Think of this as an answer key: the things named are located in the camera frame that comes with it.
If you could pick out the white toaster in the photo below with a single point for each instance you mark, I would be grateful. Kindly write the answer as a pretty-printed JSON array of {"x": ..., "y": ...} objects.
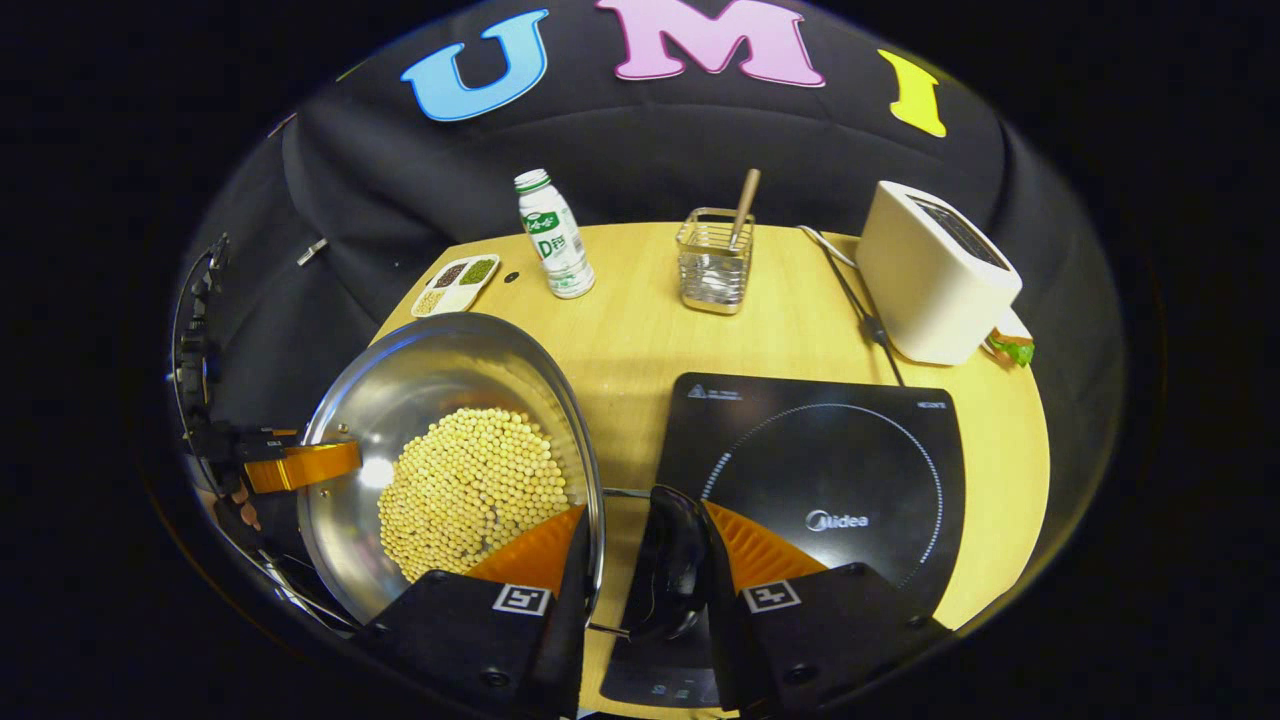
[{"x": 920, "y": 290}]

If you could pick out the black induction cooktop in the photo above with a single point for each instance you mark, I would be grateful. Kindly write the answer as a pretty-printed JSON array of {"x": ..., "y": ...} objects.
[{"x": 830, "y": 460}]

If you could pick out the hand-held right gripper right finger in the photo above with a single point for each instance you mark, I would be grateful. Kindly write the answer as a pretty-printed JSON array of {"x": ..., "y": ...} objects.
[{"x": 722, "y": 620}]

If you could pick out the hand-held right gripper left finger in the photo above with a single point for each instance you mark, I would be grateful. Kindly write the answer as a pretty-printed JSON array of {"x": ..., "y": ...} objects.
[{"x": 570, "y": 620}]

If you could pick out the pile of yellow soybeans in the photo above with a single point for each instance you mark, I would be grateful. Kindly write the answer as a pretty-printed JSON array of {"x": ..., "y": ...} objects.
[{"x": 470, "y": 490}]

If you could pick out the silver clothespin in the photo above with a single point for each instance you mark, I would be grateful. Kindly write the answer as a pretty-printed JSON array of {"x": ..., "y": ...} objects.
[{"x": 311, "y": 252}]

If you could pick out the white plastic drink bottle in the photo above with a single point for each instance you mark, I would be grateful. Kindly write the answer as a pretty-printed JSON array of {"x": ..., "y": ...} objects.
[{"x": 555, "y": 245}]

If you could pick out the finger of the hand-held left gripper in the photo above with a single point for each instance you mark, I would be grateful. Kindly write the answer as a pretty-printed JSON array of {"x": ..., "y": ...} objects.
[{"x": 300, "y": 467}]

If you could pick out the sandwich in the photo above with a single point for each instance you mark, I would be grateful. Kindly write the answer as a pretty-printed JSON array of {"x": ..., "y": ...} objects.
[{"x": 1012, "y": 345}]

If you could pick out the stainless steel pot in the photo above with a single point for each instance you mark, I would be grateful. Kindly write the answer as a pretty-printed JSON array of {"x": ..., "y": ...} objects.
[{"x": 440, "y": 370}]

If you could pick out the white divided bean dish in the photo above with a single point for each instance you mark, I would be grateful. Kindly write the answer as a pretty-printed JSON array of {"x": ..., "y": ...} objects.
[{"x": 455, "y": 285}]

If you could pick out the wooden stick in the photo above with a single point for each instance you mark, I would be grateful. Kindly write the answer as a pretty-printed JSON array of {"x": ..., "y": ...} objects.
[{"x": 746, "y": 200}]

